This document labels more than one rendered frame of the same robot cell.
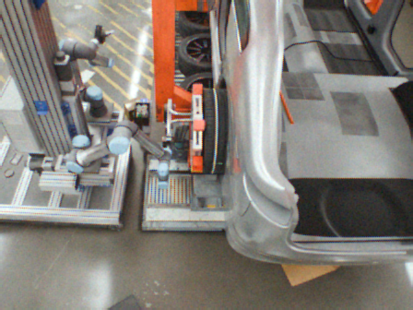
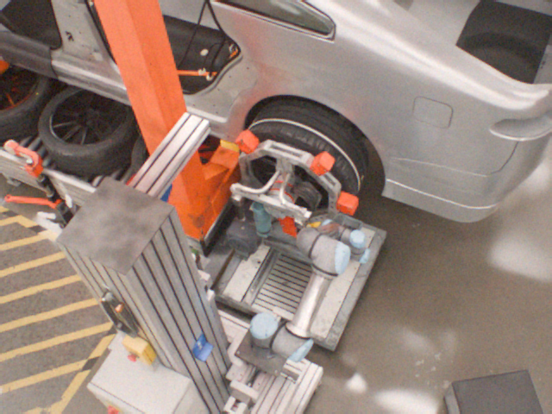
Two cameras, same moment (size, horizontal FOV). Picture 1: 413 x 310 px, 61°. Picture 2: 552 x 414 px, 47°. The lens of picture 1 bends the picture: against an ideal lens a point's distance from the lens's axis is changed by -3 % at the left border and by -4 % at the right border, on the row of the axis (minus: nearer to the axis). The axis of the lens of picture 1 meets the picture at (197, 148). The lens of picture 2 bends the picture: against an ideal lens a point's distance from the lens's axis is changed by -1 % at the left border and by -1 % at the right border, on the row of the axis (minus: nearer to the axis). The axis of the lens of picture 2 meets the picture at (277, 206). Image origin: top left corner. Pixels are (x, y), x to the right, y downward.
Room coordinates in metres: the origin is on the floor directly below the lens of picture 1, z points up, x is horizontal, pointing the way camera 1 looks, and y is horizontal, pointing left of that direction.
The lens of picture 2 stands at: (0.78, 1.59, 3.53)
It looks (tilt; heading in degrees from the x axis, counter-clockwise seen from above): 56 degrees down; 307
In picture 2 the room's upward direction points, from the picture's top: 6 degrees counter-clockwise
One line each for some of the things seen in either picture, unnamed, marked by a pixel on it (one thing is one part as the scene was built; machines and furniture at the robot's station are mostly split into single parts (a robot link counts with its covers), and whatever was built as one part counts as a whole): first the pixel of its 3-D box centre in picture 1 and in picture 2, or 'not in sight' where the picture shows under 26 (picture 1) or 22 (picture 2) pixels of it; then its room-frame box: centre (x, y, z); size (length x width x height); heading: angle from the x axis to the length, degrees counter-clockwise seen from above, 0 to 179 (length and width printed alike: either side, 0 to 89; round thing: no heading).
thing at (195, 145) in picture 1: (195, 130); (289, 184); (1.88, 0.03, 0.85); 0.54 x 0.07 x 0.54; 6
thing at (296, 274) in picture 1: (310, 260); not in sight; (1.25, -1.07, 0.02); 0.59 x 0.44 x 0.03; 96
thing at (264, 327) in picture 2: (81, 146); (266, 329); (1.52, 0.80, 0.98); 0.13 x 0.12 x 0.14; 0
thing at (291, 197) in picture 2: (186, 130); (283, 194); (1.87, 0.10, 0.85); 0.21 x 0.14 x 0.14; 96
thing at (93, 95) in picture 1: (94, 96); not in sight; (2.02, 0.84, 0.98); 0.13 x 0.12 x 0.14; 79
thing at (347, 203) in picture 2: (197, 163); (347, 203); (1.57, -0.01, 0.85); 0.09 x 0.08 x 0.07; 6
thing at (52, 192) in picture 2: not in sight; (44, 183); (3.48, 0.47, 0.30); 0.09 x 0.05 x 0.50; 6
